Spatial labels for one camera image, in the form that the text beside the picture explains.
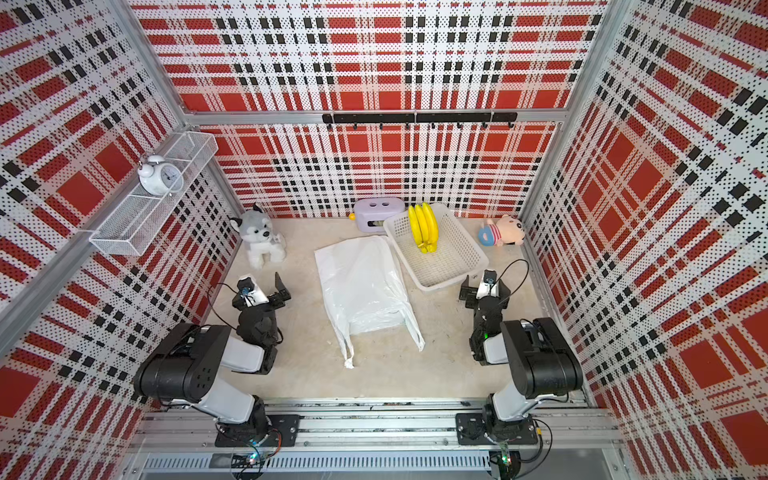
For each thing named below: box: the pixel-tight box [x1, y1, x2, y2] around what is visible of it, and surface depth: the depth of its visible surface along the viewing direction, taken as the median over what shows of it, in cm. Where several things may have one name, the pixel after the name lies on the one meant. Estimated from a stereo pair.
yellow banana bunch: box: [408, 202, 439, 254], surface depth 110 cm
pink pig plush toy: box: [478, 214, 526, 247], surface depth 110 cm
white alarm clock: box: [137, 155, 184, 196], surface depth 73 cm
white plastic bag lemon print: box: [315, 235, 426, 369], surface depth 99 cm
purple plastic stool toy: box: [354, 197, 405, 233], surface depth 115 cm
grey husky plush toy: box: [229, 202, 286, 270], surface depth 98 cm
